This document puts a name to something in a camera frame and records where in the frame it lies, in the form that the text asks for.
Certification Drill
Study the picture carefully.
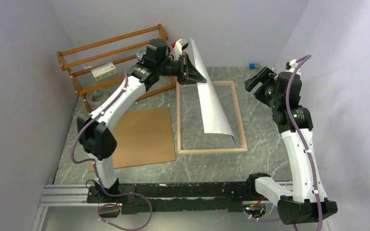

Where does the aluminium rail frame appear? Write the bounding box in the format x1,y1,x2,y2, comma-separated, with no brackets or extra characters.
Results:
28,67,331,231

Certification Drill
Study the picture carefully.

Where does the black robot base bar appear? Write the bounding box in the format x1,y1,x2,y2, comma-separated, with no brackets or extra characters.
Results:
86,181,266,215

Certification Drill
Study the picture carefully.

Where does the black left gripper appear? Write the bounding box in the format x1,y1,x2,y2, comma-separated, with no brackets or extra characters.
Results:
157,52,206,86

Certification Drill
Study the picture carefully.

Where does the white green box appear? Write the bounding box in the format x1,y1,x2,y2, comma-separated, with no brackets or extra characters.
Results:
91,62,117,81

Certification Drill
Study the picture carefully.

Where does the large printed photo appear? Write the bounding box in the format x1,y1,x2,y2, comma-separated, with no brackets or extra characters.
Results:
190,38,234,138

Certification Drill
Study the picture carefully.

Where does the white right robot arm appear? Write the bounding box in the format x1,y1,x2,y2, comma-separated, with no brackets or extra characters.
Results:
244,67,338,225

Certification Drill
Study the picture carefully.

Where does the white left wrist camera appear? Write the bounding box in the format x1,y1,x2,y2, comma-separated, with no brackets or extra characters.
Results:
172,38,189,60

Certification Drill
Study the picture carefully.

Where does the clear tape roll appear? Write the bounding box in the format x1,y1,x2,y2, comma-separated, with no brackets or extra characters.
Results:
86,89,107,107

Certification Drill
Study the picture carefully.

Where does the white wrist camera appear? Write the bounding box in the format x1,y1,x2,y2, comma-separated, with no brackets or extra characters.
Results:
172,38,189,60
285,59,299,73

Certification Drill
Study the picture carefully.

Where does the orange wooden shelf rack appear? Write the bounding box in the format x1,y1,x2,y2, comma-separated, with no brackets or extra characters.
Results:
56,24,169,113

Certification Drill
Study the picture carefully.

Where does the clear acrylic sheet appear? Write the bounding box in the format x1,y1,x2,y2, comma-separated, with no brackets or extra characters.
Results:
180,85,241,150

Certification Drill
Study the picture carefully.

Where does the wooden frame backing board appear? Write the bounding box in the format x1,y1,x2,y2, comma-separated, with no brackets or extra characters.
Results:
94,107,176,169

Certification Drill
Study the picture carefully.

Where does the white blue jar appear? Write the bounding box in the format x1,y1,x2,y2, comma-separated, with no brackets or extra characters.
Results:
136,50,146,62

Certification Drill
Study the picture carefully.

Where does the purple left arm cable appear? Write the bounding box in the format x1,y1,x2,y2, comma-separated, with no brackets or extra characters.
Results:
70,71,154,231

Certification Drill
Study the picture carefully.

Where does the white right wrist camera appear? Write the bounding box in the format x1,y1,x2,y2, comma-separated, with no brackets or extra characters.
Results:
285,59,299,73

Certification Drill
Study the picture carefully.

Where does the light wooden picture frame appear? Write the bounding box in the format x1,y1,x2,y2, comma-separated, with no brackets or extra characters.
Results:
176,81,248,154

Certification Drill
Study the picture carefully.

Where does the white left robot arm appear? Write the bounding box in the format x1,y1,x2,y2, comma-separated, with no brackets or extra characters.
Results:
71,38,207,202

